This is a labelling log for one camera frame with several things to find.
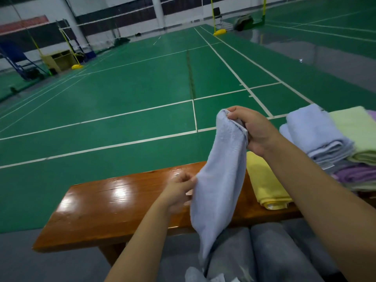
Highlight person's left hand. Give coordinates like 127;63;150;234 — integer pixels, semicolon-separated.
157;171;198;216

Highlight person's right hand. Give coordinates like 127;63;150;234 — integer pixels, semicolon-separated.
226;105;283;157

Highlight light blue towel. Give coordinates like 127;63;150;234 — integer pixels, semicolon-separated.
279;103;356;170
189;109;250;269

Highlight light green striped towel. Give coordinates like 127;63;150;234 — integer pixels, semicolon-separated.
351;180;376;193

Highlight person's right forearm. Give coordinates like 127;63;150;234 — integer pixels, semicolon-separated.
261;135;376;282

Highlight person's left forearm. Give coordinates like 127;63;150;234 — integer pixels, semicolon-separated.
105;202;186;282

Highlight person's grey trousers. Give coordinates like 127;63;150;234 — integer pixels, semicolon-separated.
159;219;347;282

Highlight brown wooden bench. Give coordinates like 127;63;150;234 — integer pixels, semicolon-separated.
32;160;376;266

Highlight black sports bag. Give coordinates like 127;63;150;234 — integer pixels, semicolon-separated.
233;14;256;31

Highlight dark folding chair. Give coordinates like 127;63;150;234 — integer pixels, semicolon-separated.
212;7;224;27

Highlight badminton net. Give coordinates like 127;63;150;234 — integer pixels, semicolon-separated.
76;0;212;27

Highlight yellow wooden stand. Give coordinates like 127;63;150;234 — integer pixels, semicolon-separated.
42;50;76;73

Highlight blue umpire chair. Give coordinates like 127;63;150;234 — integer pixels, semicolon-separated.
0;41;45;80

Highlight red wall banner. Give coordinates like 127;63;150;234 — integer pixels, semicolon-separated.
0;16;50;34

